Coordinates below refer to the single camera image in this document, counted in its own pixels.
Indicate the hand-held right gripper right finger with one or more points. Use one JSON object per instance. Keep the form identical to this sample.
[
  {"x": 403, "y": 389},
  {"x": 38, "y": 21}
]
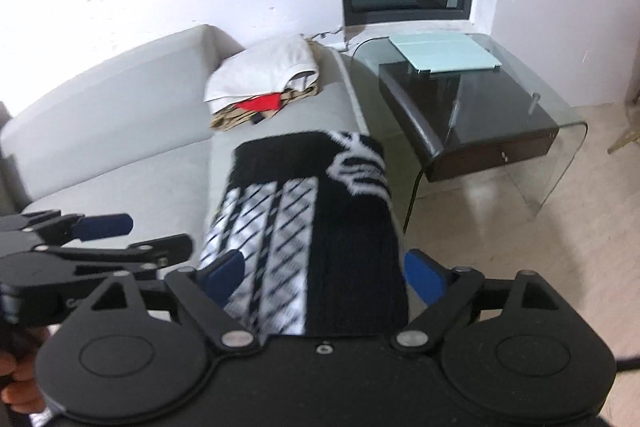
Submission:
[{"x": 425, "y": 274}]

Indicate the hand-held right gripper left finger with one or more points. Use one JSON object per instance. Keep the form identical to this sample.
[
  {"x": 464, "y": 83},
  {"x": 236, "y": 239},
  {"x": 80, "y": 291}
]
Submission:
[{"x": 220, "y": 274}]

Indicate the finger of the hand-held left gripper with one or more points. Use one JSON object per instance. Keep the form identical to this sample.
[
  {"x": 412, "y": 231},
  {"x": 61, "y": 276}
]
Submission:
[
  {"x": 150, "y": 248},
  {"x": 105, "y": 227}
]

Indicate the black and white knit sweater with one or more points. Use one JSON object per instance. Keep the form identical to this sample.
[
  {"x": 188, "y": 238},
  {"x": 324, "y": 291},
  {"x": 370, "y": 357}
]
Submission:
[{"x": 350, "y": 257}]

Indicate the pile of folded clothes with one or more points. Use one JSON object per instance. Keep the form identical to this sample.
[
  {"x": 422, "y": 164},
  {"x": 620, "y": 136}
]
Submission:
[{"x": 225, "y": 119}]

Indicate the person's left hand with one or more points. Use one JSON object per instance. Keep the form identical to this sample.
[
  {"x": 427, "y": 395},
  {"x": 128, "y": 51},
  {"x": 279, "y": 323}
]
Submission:
[{"x": 20, "y": 387}]

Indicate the white sofa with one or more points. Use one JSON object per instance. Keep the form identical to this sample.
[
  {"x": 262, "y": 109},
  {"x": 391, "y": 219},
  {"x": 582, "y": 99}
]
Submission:
[{"x": 125, "y": 107}]

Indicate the dark wooden drawer unit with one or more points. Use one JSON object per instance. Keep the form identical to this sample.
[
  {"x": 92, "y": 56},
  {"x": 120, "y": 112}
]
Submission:
[{"x": 475, "y": 142}]

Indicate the red garment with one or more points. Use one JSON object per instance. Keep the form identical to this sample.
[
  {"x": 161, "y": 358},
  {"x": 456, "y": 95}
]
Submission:
[{"x": 260, "y": 103}]

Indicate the curved glass side table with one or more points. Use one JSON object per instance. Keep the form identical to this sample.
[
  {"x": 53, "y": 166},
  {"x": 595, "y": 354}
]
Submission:
[{"x": 545, "y": 92}]

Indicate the light green tablet case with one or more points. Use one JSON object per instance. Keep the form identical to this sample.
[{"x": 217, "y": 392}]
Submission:
[{"x": 445, "y": 52}]

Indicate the wooden chair leg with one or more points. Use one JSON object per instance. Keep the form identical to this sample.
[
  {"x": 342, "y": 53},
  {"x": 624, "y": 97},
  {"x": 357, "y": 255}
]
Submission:
[{"x": 627, "y": 127}]

